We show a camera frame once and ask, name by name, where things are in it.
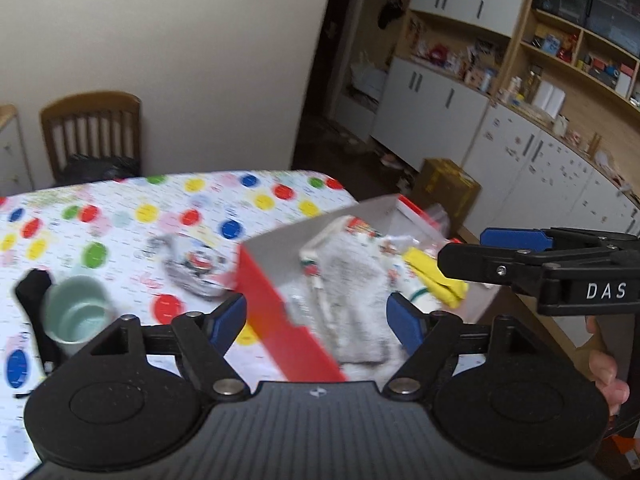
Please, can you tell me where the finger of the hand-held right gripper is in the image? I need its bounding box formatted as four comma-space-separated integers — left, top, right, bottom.
480, 226, 640, 253
437, 242, 552, 289

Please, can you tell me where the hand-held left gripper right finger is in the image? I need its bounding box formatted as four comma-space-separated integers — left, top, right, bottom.
382, 292, 566, 402

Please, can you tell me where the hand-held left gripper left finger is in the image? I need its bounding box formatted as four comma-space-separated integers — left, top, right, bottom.
75, 292, 251, 402

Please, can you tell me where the yellow cloth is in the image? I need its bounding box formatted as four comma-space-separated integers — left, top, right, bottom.
402, 247, 468, 309

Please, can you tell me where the red and white cardboard box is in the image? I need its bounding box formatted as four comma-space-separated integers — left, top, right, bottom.
235, 194, 501, 383

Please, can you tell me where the white printed fluffy towel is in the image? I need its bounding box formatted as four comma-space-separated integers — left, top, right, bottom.
299, 215, 407, 367

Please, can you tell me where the clear plastic bag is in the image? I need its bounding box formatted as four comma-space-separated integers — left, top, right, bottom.
385, 202, 451, 257

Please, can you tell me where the person's right hand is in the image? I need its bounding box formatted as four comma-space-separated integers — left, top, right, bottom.
584, 315, 632, 417

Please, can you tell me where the silver panda foil bag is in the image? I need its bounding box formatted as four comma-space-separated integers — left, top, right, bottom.
147, 234, 240, 301

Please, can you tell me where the long white sticker cabinet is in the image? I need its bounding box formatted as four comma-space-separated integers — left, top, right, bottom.
457, 102, 640, 241

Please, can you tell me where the brown cardboard box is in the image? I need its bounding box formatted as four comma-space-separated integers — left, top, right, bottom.
412, 158, 481, 233

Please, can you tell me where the polka dot tablecloth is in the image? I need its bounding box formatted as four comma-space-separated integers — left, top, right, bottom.
0, 170, 493, 480

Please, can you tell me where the white double panel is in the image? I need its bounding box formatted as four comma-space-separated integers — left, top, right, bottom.
534, 80, 567, 119

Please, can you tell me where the pale green cup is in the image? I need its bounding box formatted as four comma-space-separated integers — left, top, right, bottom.
42, 275, 115, 358

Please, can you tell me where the white two-door floor cabinet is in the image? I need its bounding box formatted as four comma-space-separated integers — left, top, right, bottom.
370, 55, 491, 173

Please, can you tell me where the low white cabinet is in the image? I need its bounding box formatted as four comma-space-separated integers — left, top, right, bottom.
342, 85, 378, 136

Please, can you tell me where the black cloth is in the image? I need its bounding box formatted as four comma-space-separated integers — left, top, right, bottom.
14, 269, 63, 376

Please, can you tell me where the black plastic bag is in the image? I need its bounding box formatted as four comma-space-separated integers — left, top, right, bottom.
62, 154, 140, 186

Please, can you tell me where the white paper bag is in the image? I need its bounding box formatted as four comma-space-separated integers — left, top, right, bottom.
350, 52, 388, 96

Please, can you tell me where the wooden chair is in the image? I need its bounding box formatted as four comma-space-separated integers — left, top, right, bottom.
40, 91, 142, 186

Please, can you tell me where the dark wooden door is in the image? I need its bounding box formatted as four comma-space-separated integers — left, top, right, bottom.
295, 0, 348, 171

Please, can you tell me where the black hanging bag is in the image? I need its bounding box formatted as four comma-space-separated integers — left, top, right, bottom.
377, 0, 406, 28

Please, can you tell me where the white drawer cabinet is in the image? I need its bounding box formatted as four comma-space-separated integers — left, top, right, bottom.
0, 105, 36, 196

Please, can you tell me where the wooden wall shelf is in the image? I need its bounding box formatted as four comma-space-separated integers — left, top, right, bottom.
492, 0, 640, 186

